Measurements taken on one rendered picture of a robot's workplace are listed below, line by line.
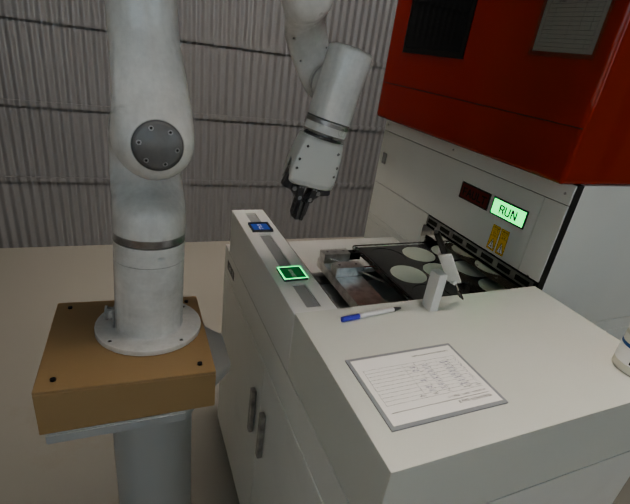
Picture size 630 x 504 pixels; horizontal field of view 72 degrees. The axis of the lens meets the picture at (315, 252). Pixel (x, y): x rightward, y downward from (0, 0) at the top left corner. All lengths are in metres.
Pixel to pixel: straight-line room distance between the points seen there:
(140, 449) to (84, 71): 2.40
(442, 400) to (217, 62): 2.65
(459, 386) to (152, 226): 0.55
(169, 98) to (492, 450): 0.67
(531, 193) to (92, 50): 2.51
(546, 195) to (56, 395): 1.06
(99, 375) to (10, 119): 2.48
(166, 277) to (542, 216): 0.85
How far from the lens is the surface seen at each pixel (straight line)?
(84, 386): 0.78
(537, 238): 1.17
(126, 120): 0.67
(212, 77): 3.05
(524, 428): 0.74
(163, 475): 1.08
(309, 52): 0.91
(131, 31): 0.71
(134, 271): 0.78
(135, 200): 0.77
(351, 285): 1.12
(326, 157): 0.85
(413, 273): 1.21
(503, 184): 1.24
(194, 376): 0.78
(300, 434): 0.89
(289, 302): 0.86
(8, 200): 3.28
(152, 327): 0.83
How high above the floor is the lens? 1.42
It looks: 25 degrees down
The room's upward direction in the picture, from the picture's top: 8 degrees clockwise
